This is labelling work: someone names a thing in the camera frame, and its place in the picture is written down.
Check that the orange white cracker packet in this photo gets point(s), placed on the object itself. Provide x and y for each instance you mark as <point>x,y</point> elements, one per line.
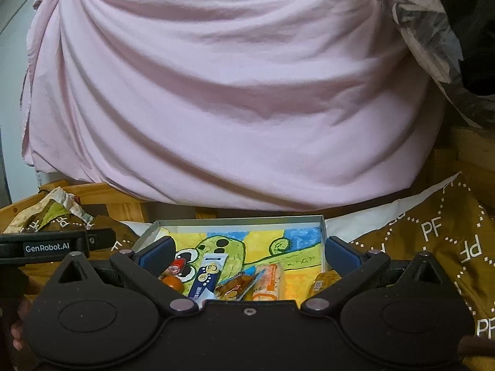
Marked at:
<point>270,282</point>

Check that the pink bed sheet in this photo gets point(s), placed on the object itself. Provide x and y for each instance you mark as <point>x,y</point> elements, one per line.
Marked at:
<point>232,85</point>

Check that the beige patterned cloth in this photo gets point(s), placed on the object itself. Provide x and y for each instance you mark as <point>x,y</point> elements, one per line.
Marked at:
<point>54,210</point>

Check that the orange tangerine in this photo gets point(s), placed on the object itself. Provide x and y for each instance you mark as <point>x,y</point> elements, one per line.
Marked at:
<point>174,283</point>

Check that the silver tray with cartoon drawing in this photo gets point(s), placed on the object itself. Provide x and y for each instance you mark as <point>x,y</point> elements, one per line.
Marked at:
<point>294,247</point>

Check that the navy blue snack packet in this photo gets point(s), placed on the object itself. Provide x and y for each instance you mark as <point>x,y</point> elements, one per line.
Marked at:
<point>209,274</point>

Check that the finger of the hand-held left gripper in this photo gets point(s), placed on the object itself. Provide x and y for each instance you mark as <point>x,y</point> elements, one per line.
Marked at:
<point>101,238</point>

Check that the person's left hand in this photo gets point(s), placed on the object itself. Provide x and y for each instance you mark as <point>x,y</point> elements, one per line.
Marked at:
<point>19,332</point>

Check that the grey floral quilt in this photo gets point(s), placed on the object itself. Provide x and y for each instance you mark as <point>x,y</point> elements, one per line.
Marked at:
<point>425,27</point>

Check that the wooden bed frame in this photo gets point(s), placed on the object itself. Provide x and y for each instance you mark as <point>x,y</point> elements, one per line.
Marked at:
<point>116,197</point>

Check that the brown printed blanket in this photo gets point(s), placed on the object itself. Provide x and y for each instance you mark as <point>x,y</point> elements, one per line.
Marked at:
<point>444,239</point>

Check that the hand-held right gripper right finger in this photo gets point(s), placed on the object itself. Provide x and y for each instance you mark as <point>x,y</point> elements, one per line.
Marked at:
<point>342,257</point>

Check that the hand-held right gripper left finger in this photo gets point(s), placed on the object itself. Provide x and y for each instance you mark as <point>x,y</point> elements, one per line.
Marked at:
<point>156,257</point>

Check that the gold foil snack packet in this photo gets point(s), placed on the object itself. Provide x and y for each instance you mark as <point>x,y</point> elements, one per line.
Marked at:
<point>325,280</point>

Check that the blue clear brown snack packet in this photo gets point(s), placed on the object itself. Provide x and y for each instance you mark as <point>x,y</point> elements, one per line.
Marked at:
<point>236,284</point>

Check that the black garment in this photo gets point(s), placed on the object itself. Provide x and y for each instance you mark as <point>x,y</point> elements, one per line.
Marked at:
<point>479,27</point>

